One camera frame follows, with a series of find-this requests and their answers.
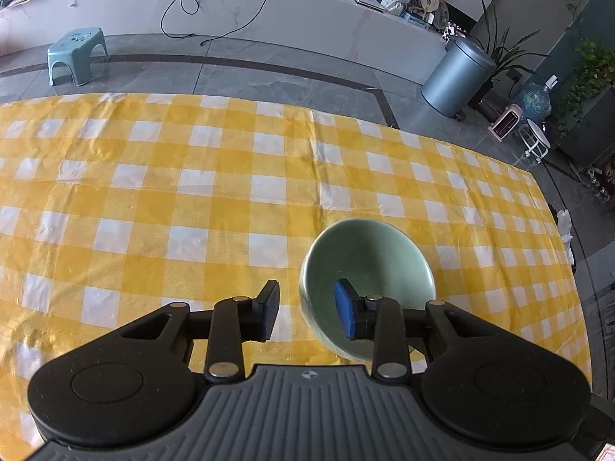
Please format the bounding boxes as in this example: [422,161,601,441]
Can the teal plastic stool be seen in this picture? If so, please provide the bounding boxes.
[47,26,109,88]

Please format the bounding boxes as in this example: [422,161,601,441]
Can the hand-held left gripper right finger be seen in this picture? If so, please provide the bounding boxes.
[334,279,503,380]

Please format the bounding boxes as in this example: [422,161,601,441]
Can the grey-blue trash can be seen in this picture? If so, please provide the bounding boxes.
[421,36,498,120]

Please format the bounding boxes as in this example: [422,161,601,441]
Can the pink space heater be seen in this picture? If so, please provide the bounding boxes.
[487,106,524,141]

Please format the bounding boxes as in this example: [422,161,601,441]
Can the white cloth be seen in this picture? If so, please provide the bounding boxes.
[556,209,576,265]

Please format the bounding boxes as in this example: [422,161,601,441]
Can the white round rack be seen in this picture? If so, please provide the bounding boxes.
[518,118,551,164]

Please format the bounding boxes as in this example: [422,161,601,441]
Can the long-leaf potted plant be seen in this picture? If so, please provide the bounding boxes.
[473,0,549,111]

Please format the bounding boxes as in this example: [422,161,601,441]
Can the blue water bottle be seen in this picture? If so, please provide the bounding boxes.
[516,74,560,118]

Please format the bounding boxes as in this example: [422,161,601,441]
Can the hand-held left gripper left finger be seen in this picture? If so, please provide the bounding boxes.
[111,279,281,383]

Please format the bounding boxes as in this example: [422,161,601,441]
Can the yellow checkered tablecloth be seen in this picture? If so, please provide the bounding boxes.
[0,92,592,443]

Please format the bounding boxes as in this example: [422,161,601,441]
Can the green ceramic bowl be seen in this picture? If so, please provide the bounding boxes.
[299,217,437,363]

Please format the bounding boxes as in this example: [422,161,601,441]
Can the leafy green plant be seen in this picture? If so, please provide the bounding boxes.
[557,38,615,135]

